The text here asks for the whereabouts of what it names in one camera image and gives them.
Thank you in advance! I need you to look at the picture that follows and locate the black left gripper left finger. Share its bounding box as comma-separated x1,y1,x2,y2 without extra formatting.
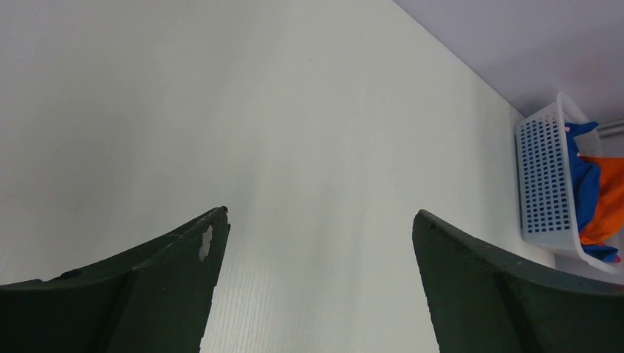
1,206,231,352

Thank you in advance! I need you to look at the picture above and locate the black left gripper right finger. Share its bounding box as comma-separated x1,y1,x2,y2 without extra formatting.
412,210,623,352

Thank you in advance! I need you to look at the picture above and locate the white plastic laundry basket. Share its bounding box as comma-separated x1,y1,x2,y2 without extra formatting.
515,92,623,275

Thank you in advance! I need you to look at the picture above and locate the orange t shirt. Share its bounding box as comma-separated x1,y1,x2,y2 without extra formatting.
580,156,623,245

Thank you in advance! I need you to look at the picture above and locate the blue t shirt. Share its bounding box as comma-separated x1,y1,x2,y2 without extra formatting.
565,122,621,263

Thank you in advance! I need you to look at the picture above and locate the grey aluminium corner post right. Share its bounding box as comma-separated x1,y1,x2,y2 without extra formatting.
597,118,624,138

